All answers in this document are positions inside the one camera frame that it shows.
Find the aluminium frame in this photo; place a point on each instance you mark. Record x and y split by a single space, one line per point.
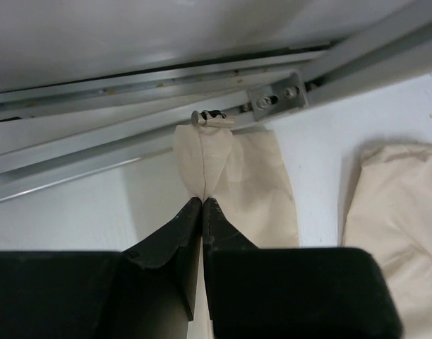
238 94

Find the beige trousers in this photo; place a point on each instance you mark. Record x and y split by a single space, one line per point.
389 216

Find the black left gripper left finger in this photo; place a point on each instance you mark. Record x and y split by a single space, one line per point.
146 291

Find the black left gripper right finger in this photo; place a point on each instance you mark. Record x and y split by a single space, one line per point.
332 292

